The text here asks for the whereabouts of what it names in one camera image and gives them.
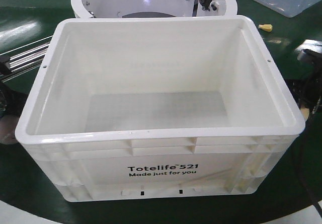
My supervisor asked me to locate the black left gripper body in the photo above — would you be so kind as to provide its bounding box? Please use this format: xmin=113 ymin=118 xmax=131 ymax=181
xmin=0 ymin=55 xmax=28 ymax=144

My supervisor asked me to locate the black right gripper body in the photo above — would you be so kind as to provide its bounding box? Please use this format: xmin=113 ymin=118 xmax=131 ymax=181
xmin=289 ymin=49 xmax=321 ymax=113

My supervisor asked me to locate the white plastic Totelife tote box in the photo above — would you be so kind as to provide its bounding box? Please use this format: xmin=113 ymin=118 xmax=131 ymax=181
xmin=15 ymin=15 xmax=305 ymax=202

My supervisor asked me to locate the metal rods bundle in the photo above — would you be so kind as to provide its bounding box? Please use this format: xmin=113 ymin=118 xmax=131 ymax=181
xmin=1 ymin=36 xmax=52 ymax=82

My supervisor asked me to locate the small yellow toy piece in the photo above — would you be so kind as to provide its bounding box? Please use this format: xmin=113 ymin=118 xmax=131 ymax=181
xmin=258 ymin=24 xmax=273 ymax=32

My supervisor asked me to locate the white round cylindrical housing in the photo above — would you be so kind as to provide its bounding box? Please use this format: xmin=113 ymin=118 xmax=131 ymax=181
xmin=70 ymin=0 xmax=237 ymax=18

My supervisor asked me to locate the black cable right side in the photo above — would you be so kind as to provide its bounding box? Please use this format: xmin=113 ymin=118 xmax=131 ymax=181
xmin=289 ymin=103 xmax=322 ymax=224

